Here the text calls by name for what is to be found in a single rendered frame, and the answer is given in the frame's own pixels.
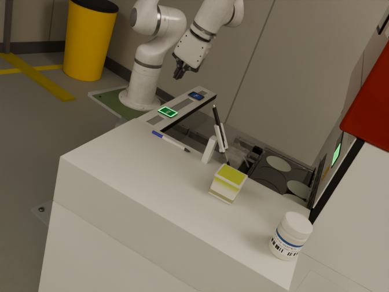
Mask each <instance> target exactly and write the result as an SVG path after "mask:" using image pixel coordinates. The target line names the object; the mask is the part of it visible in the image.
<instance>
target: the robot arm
mask: <svg viewBox="0 0 389 292"><path fill-rule="evenodd" d="M158 1H159V0H137V2H136V3H135V4H134V6H133V8H132V10H131V13H130V25H131V27H132V29H133V30H134V31H135V32H137V33H139V34H142V35H150V36H155V38H153V39H152V40H150V41H148V42H145V43H143V44H141V45H139V46H138V47H137V50H136V53H135V58H134V63H133V69H132V72H131V78H130V83H129V85H127V86H126V89H125V90H123V91H121V92H120V93H119V100H120V102H121V103H123V104H124V105H125V106H127V107H129V108H132V109H134V110H138V111H151V110H153V109H155V108H157V107H159V106H160V105H161V102H160V100H159V99H158V98H157V97H156V96H155V93H156V88H157V84H158V81H159V76H160V72H161V69H162V65H163V60H164V57H165V55H166V53H167V51H168V50H169V49H170V48H172V47H173V46H174V45H175V44H176V43H177V42H178V41H179V42H178V44H177V45H176V47H175V49H174V52H173V53H172V56H173V57H174V58H175V59H176V62H177V68H176V70H175V71H174V76H173V78H175V79H176V80H178V79H181V78H182V77H183V75H184V73H185V72H186V71H193V72H195V73H197V72H198V71H199V68H200V67H201V66H202V65H203V63H204V61H205V59H206V57H207V55H208V53H209V51H210V48H211V45H212V42H211V39H213V38H214V39H216V37H217V36H216V34H217V32H218V30H219V29H220V27H221V26H223V25H224V26H226V27H231V28H234V27H238V26H239V25H240V24H241V23H242V21H243V17H244V3H243V0H204V2H203V4H202V6H201V7H200V9H199V11H198V13H197V15H196V17H195V18H194V21H193V22H192V24H191V26H190V28H189V29H188V30H187V31H186V26H187V21H186V17H185V15H184V13H183V12H182V11H180V10H179V9H176V8H171V7H168V6H161V5H157V3H158ZM185 31H186V32H185ZM184 62H185V63H186V64H185V66H184V67H183V64H184Z"/></svg>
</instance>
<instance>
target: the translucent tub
mask: <svg viewBox="0 0 389 292"><path fill-rule="evenodd" d="M214 176H215V177H214V180H213V182H212V184H211V186H210V188H209V190H208V193H209V194H211V195H212V196H214V197H216V198H218V199H220V200H222V201H224V202H225V203H227V204H229V205H231V204H232V203H233V202H234V200H235V198H236V197H237V195H238V194H239V192H240V190H241V187H242V186H243V184H244V181H245V180H246V179H247V177H248V176H247V175H246V174H244V173H242V172H240V171H238V170H236V169H234V168H232V167H231V166H229V165H227V164H225V163H224V164H223V165H222V166H221V167H220V168H219V169H218V171H217V172H216V173H215V174H214Z"/></svg>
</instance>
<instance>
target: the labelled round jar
mask: <svg viewBox="0 0 389 292"><path fill-rule="evenodd" d="M312 231H313V226H312V224H311V222H310V221H309V220H308V219H307V218H306V217H305V216H303V215H301V214H299V213H296V212H293V211H289V212H287V213H285V215H284V216H283V218H282V220H281V222H280V223H279V225H278V227H277V228H276V230H275V232H274V234H273V236H272V237H271V239H270V241H269V249H270V250H271V252H272V253H273V254H274V255H275V256H276V257H278V258H279V259H281V260H284V261H292V260H294V259H295V257H296V256H297V255H298V253H299V252H300V250H301V248H302V247H303V245H304V244H305V242H306V240H307V238H308V237H309V236H310V234H311V233H312Z"/></svg>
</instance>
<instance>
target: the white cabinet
mask: <svg viewBox="0 0 389 292"><path fill-rule="evenodd" d="M38 292H200V291H198V290H197V289H195V288H194V287H192V286H191V285H189V284H187V283H186V282H184V281H183V280H181V279H179V278H178V277H176V276H174V275H173V274H171V273H169V272H168V271H167V270H165V269H163V268H162V267H160V266H158V265H157V264H155V263H154V262H152V261H151V260H149V259H147V258H146V257H144V256H142V255H141V254H139V253H138V252H136V251H134V250H133V249H131V248H129V247H128V246H126V245H125V244H123V243H122V242H120V241H118V240H117V239H115V238H114V237H112V236H111V235H109V234H107V233H106V232H104V231H102V230H101V229H99V228H97V227H96V226H94V225H93V224H91V223H89V222H88V221H86V220H85V219H83V218H82V217H80V216H78V215H77V214H75V213H74V212H72V211H70V210H69V209H67V208H66V207H64V206H62V205H61V204H59V203H57V202H56V201H55V200H54V201H53V204H52V211H51V215H50V222H49V229H48V233H47V240H46V247H45V254H44V258H43V265H42V272H41V279H40V283H39V290H38Z"/></svg>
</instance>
